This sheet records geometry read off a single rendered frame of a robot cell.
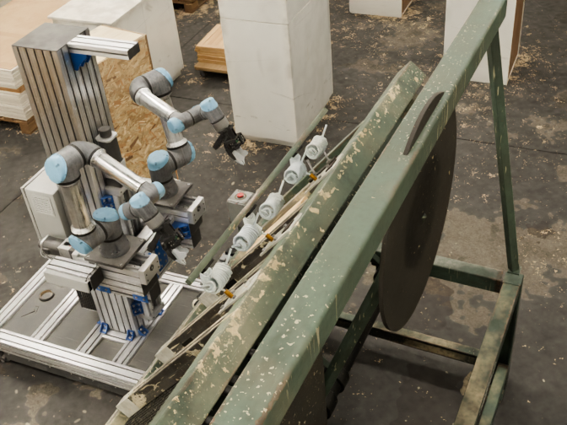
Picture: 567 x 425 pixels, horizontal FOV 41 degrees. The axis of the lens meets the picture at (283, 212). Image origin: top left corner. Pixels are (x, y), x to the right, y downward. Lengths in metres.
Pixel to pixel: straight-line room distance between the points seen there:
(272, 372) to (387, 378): 2.87
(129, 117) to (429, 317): 2.46
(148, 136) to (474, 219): 2.41
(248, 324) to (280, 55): 3.86
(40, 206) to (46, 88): 0.73
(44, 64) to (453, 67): 1.84
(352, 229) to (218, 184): 4.08
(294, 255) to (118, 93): 3.13
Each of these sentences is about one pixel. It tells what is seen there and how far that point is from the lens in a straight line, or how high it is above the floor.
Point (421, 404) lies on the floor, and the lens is 4.35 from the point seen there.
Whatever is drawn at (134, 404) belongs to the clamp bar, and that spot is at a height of 1.00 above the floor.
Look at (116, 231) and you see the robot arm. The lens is 3.75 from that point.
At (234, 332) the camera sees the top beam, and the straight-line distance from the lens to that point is 2.19.
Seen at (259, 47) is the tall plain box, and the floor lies 0.88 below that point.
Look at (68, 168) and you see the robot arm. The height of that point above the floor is 1.63.
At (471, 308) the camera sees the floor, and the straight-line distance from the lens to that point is 4.86.
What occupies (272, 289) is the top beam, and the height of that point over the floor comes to 1.83.
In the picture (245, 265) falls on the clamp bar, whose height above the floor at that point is 1.24.
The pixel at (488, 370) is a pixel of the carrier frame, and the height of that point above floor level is 0.79.
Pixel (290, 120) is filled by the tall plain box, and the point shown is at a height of 0.27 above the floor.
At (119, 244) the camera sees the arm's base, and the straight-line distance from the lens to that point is 3.79.
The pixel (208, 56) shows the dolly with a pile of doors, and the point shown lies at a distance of 7.43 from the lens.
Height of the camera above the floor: 3.42
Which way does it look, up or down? 38 degrees down
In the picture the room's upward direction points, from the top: 6 degrees counter-clockwise
